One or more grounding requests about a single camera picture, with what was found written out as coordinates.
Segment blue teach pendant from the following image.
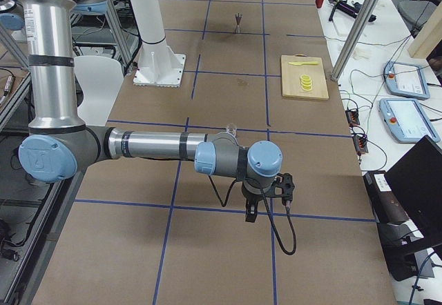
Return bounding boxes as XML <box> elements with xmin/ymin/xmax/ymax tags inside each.
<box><xmin>378</xmin><ymin>98</ymin><xmax>441</xmax><ymax>144</ymax></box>
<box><xmin>383</xmin><ymin>61</ymin><xmax>430</xmax><ymax>100</ymax></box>

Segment yellow plastic knife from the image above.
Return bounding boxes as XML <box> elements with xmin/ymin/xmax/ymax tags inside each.
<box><xmin>288</xmin><ymin>61</ymin><xmax>319</xmax><ymax>66</ymax></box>

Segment aluminium frame post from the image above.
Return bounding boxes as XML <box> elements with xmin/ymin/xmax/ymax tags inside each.
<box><xmin>331</xmin><ymin>0</ymin><xmax>378</xmax><ymax>81</ymax></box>

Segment white camera stand pillar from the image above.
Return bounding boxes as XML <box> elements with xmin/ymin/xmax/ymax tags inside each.
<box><xmin>131</xmin><ymin>0</ymin><xmax>186</xmax><ymax>88</ymax></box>

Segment steel jigger shaker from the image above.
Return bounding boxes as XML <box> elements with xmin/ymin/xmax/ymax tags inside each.
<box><xmin>234</xmin><ymin>12</ymin><xmax>242</xmax><ymax>34</ymax></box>

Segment black computer box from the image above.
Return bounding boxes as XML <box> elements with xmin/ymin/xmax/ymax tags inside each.
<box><xmin>363</xmin><ymin>170</ymin><xmax>409</xmax><ymax>225</ymax></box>

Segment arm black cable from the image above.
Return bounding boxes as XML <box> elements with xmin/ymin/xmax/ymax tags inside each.
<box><xmin>206</xmin><ymin>175</ymin><xmax>298</xmax><ymax>256</ymax></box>

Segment grey office chair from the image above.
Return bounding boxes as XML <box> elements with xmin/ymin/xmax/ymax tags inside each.
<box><xmin>397</xmin><ymin>1</ymin><xmax>436</xmax><ymax>33</ymax></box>

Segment white chair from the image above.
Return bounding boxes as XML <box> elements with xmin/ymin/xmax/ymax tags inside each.
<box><xmin>75</xmin><ymin>55</ymin><xmax>124</xmax><ymax>126</ymax></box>

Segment bamboo cutting board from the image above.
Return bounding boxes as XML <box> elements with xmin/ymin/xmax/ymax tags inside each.
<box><xmin>280</xmin><ymin>55</ymin><xmax>329</xmax><ymax>101</ymax></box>

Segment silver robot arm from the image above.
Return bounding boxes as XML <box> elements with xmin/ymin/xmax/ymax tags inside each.
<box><xmin>18</xmin><ymin>0</ymin><xmax>293</xmax><ymax>222</ymax></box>

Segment far blue teach pendant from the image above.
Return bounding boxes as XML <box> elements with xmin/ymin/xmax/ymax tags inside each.
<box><xmin>383</xmin><ymin>61</ymin><xmax>430</xmax><ymax>100</ymax></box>

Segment wooden plank post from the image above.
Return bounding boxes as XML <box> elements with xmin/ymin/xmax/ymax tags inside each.
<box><xmin>408</xmin><ymin>3</ymin><xmax>442</xmax><ymax>59</ymax></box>

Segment near blue teach pendant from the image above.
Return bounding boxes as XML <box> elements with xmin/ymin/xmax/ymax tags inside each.
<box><xmin>378</xmin><ymin>98</ymin><xmax>441</xmax><ymax>144</ymax></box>

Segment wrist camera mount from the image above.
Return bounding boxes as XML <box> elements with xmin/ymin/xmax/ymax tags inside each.
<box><xmin>267</xmin><ymin>173</ymin><xmax>295</xmax><ymax>207</ymax></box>

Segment black monitor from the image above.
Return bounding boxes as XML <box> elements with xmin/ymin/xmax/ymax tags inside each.
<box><xmin>385</xmin><ymin>135</ymin><xmax>441</xmax><ymax>233</ymax></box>

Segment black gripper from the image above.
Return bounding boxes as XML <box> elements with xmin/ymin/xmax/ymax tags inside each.
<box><xmin>241</xmin><ymin>179</ymin><xmax>264</xmax><ymax>222</ymax></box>

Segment black handheld tool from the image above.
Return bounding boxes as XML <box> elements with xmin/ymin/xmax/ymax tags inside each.
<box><xmin>328</xmin><ymin>0</ymin><xmax>362</xmax><ymax>21</ymax></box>

